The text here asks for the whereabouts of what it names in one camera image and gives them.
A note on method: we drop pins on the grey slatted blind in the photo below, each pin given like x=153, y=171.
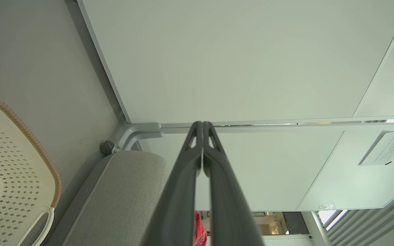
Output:
x=371, y=218

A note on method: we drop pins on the red garment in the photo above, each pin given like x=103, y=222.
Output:
x=199, y=232

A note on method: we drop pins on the small black caster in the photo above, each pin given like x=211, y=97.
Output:
x=107, y=148

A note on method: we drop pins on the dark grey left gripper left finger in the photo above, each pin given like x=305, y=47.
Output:
x=180, y=191

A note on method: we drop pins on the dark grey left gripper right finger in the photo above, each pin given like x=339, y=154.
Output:
x=227, y=198

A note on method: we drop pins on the grey fabric sofa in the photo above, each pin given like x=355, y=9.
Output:
x=115, y=198

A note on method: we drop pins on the grey partition post with feet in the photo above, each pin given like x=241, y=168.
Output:
x=142, y=130

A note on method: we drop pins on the white partition panel with notice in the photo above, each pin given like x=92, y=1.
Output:
x=279, y=171

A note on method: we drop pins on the white paper notice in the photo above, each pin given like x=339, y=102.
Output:
x=386, y=147

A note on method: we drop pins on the cream perforated laundry basket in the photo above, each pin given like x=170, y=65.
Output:
x=12, y=164

